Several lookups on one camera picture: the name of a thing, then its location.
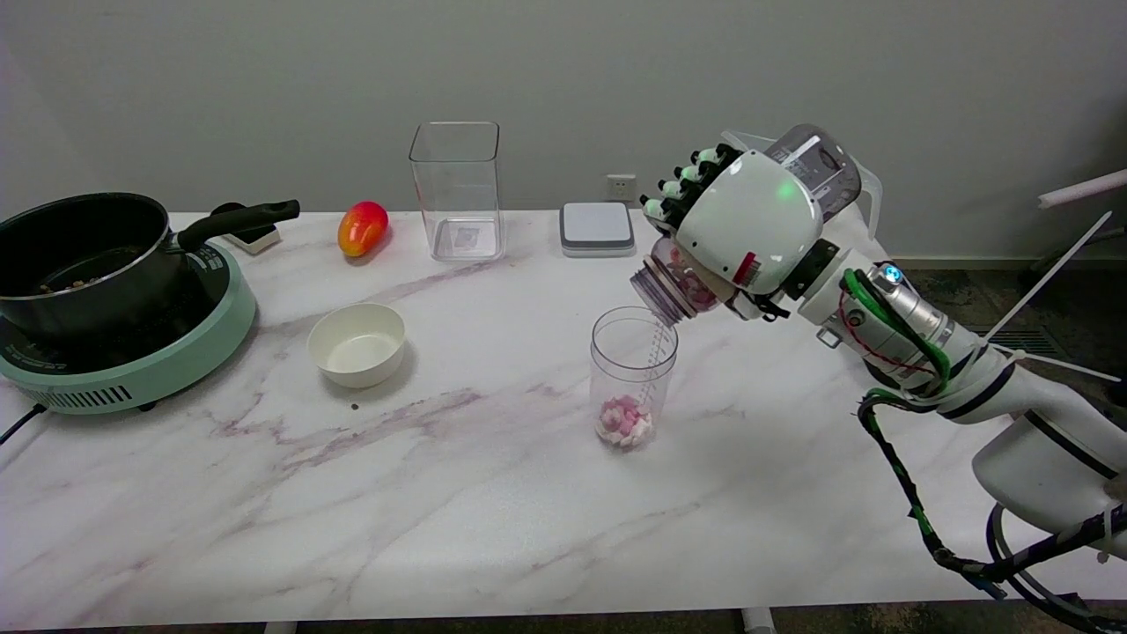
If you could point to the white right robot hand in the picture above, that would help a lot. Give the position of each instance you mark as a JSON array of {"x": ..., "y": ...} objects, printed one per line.
[{"x": 748, "y": 220}]

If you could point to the clear candy jar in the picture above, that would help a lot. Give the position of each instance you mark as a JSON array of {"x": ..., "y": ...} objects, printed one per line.
[{"x": 673, "y": 286}]

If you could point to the transparent measuring cup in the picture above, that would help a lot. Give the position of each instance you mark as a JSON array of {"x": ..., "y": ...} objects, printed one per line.
[{"x": 634, "y": 370}]

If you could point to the clear plastic pitcher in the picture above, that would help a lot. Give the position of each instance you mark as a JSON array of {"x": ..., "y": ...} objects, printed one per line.
[{"x": 872, "y": 198}]

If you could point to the grey white square lid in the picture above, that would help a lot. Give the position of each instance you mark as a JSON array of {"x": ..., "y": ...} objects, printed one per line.
[{"x": 597, "y": 227}]

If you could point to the pink white candies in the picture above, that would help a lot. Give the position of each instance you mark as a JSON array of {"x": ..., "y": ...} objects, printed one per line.
[{"x": 625, "y": 421}]

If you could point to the tall square clear container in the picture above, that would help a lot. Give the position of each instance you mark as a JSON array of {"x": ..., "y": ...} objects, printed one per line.
[{"x": 458, "y": 202}]

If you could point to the dark floor vent grille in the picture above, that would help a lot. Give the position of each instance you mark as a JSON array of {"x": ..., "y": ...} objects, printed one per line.
[{"x": 1026, "y": 342}]

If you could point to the white zip tie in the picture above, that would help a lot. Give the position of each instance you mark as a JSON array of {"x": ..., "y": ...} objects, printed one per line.
[
  {"x": 1052, "y": 271},
  {"x": 1065, "y": 364}
]

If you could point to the white padded bar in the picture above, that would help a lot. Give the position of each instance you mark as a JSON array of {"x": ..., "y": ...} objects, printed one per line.
[{"x": 1083, "y": 187}]

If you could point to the red yellow mango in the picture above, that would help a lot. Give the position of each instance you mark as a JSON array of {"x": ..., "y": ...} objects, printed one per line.
[{"x": 361, "y": 229}]

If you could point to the white bowl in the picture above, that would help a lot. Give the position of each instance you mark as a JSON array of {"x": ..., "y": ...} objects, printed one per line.
[{"x": 357, "y": 352}]

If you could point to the black and white small device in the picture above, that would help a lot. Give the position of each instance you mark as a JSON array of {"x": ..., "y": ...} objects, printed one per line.
[{"x": 255, "y": 238}]

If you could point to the green induction cooker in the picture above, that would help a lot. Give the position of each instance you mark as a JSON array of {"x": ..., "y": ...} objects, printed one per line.
[{"x": 176, "y": 361}]

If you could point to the white wall outlet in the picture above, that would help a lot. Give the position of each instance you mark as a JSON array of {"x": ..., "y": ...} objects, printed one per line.
[{"x": 621, "y": 187}]

